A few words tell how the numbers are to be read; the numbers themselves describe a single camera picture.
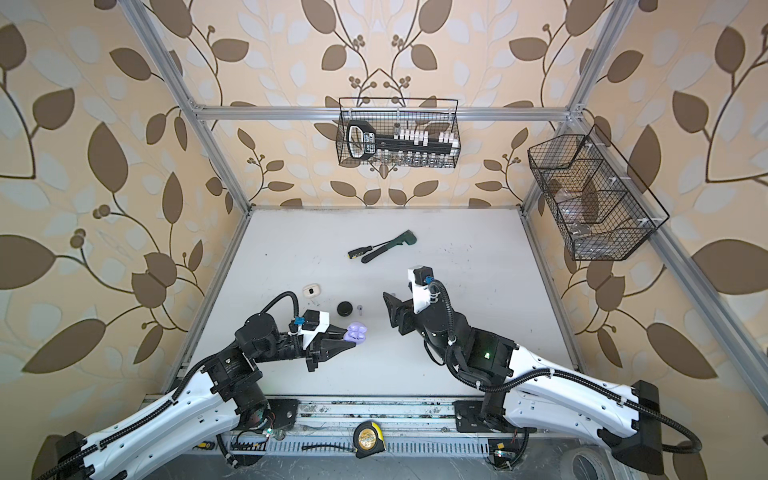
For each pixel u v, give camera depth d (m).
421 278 0.55
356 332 0.65
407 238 1.09
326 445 0.71
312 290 0.95
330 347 0.61
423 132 0.86
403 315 0.57
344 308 0.94
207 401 0.52
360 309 0.93
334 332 0.63
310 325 0.55
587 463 0.68
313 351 0.59
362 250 1.06
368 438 0.69
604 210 0.73
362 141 0.84
